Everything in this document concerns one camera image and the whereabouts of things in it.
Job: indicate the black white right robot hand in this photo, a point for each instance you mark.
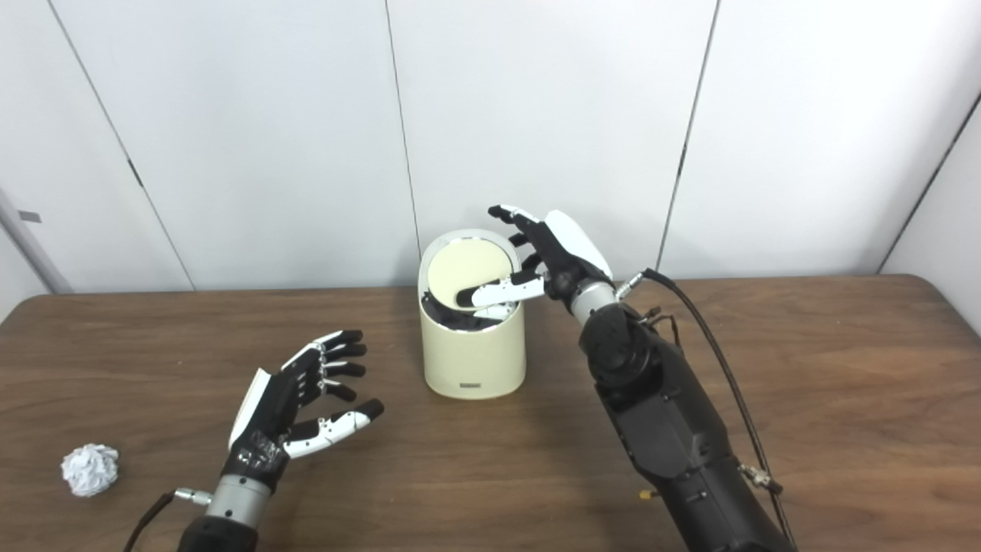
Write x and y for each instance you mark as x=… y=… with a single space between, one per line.
x=563 y=257

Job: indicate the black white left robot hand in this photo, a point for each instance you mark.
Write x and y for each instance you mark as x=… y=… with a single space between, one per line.
x=268 y=406

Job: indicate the white paper ball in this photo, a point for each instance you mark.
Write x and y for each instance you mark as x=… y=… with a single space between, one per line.
x=90 y=469

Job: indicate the cream-colored desktop trash bin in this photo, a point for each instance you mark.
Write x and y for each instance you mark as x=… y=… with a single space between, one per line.
x=473 y=360

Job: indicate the black bin liner bag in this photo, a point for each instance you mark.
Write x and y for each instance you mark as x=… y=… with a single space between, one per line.
x=452 y=318

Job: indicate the grey wall corner post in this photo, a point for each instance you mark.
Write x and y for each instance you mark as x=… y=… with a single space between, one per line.
x=31 y=245

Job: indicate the cream round bin lid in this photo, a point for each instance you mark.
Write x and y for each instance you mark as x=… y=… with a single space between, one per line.
x=460 y=264

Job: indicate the small grey post tag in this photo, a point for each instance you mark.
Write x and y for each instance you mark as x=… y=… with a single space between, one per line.
x=31 y=216

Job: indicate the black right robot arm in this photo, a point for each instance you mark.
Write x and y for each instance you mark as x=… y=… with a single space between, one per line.
x=667 y=429

